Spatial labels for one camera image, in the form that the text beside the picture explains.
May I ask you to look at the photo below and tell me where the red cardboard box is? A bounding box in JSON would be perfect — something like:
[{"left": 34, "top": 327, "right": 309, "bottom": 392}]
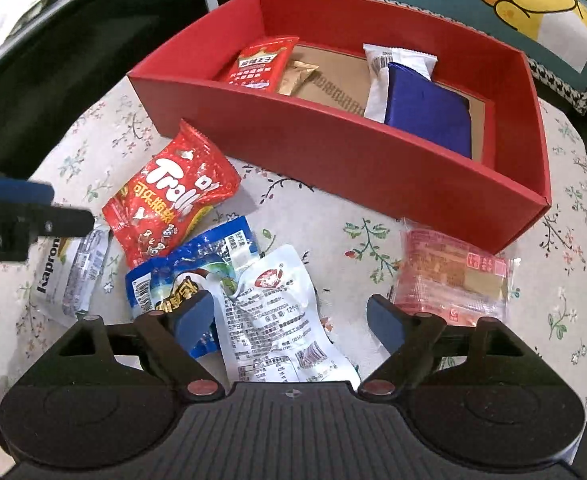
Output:
[{"left": 127, "top": 0, "right": 553, "bottom": 256}]

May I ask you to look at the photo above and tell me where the red crown print snack packet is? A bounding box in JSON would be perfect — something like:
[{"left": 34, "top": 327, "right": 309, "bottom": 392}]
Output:
[{"left": 218, "top": 36, "right": 300, "bottom": 94}]

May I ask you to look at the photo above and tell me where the blue white snack packet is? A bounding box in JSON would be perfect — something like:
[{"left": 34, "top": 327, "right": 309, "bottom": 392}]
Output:
[{"left": 125, "top": 216, "right": 260, "bottom": 359}]

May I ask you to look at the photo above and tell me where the clear red pastry packet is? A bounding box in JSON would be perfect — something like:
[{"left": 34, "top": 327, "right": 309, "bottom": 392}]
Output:
[{"left": 392, "top": 217, "right": 520, "bottom": 322}]

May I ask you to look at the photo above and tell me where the floral tablecloth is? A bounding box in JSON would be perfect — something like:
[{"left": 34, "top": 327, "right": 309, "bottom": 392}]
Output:
[{"left": 0, "top": 77, "right": 587, "bottom": 411}]

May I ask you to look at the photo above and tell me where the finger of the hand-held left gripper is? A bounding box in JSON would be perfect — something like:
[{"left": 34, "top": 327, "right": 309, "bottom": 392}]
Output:
[
  {"left": 0, "top": 179, "right": 55, "bottom": 206},
  {"left": 21, "top": 204, "right": 96, "bottom": 238}
]

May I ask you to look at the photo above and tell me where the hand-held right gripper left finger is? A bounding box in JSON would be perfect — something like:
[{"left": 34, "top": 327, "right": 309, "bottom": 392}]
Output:
[{"left": 21, "top": 290, "right": 224, "bottom": 403}]

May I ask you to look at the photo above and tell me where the gold foil snack packet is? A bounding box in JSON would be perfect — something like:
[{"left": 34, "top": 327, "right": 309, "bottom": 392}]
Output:
[{"left": 276, "top": 59, "right": 320, "bottom": 97}]

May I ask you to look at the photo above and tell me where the silver white snack packet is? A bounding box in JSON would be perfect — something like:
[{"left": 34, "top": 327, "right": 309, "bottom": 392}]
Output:
[{"left": 35, "top": 227, "right": 113, "bottom": 319}]

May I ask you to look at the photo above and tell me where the blue foil snack packet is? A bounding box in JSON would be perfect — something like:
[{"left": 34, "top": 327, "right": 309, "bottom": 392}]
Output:
[{"left": 384, "top": 62, "right": 473, "bottom": 159}]

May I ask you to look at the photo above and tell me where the black glossy panel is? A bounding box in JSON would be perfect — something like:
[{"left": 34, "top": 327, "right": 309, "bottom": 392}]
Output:
[{"left": 0, "top": 0, "right": 219, "bottom": 186}]

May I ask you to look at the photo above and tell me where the white barcode snack packet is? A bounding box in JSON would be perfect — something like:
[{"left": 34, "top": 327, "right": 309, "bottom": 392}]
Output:
[{"left": 362, "top": 44, "right": 437, "bottom": 123}]

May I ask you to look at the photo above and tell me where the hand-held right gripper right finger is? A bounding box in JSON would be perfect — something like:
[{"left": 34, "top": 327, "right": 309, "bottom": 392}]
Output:
[{"left": 357, "top": 294, "right": 557, "bottom": 402}]

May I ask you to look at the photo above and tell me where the teal bear print sofa cover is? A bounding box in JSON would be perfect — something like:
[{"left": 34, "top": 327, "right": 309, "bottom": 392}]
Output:
[{"left": 208, "top": 0, "right": 587, "bottom": 116}]

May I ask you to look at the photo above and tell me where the white red logo snack pouch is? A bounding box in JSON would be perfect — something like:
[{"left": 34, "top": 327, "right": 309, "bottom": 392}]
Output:
[{"left": 215, "top": 244, "right": 363, "bottom": 392}]

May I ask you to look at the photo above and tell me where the red gummy candy bag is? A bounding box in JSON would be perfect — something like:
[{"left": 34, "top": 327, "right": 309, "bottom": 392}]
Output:
[{"left": 102, "top": 120, "right": 243, "bottom": 269}]

